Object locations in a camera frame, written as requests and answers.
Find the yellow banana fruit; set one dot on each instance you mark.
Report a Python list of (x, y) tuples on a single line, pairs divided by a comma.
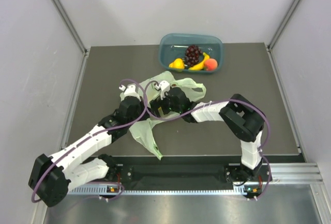
[(200, 65)]

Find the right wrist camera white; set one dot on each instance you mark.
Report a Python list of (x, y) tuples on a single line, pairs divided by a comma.
[(163, 88)]

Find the small yellow fruit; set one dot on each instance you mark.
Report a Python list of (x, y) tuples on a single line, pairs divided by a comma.
[(160, 111)]

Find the right aluminium frame post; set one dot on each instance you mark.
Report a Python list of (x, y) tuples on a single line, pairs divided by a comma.
[(283, 24)]

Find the dark red grape bunch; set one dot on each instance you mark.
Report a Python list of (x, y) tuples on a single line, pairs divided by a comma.
[(192, 55)]

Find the aluminium rail profile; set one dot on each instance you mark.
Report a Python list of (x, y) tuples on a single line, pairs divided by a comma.
[(295, 173)]

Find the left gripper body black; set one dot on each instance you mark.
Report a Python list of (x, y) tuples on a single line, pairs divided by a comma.
[(140, 110)]

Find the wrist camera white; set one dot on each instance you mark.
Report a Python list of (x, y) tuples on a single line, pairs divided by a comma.
[(163, 88), (129, 91)]

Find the yellow lemon fruit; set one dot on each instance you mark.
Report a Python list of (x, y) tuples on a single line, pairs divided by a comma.
[(178, 63)]

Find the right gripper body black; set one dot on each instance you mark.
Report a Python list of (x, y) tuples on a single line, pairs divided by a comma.
[(166, 104)]

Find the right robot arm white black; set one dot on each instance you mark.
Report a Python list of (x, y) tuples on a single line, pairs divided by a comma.
[(242, 118)]

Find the left aluminium frame post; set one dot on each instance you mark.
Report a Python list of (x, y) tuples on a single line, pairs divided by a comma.
[(69, 24)]

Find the light green plastic bag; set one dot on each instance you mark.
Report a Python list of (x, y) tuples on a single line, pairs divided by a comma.
[(141, 131)]

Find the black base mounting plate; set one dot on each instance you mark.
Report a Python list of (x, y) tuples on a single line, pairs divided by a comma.
[(173, 173)]

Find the aluminium frame post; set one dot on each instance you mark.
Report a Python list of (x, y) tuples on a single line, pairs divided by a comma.
[(283, 24), (69, 24)]

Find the orange peach fruit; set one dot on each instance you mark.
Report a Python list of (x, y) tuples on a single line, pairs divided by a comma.
[(210, 64)]

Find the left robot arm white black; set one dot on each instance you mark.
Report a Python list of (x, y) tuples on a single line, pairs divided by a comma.
[(49, 178)]

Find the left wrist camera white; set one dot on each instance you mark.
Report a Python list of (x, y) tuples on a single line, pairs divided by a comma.
[(129, 91)]

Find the teal plastic container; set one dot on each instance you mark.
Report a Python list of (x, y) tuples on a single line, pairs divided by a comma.
[(173, 46)]

